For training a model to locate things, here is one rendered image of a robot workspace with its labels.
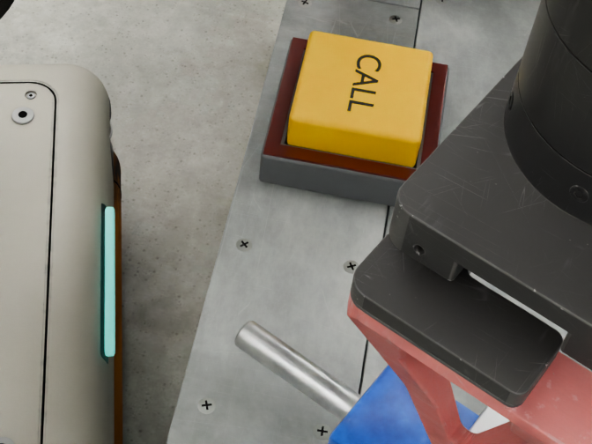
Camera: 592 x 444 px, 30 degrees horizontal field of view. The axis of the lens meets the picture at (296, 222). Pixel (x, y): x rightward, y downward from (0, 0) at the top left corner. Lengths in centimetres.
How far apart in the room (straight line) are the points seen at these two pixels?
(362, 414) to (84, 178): 83
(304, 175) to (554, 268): 28
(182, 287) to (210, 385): 99
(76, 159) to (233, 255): 74
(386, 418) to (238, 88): 129
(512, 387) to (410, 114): 28
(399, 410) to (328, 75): 17
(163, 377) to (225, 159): 36
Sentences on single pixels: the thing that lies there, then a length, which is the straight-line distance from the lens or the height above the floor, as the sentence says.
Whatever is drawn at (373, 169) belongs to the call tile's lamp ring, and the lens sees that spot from 50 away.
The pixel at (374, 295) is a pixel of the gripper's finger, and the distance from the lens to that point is 25.
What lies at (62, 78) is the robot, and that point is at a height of 28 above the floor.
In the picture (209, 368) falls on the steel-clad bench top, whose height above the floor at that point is 80.
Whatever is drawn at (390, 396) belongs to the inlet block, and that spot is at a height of 84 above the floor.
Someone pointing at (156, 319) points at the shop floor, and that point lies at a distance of 142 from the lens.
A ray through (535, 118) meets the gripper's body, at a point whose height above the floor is 103.
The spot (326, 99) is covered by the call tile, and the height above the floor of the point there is 84.
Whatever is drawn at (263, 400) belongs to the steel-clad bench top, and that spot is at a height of 80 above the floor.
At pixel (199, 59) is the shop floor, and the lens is 171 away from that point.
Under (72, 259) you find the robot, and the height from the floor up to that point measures 28.
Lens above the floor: 120
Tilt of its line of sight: 53 degrees down
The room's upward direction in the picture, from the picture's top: 7 degrees clockwise
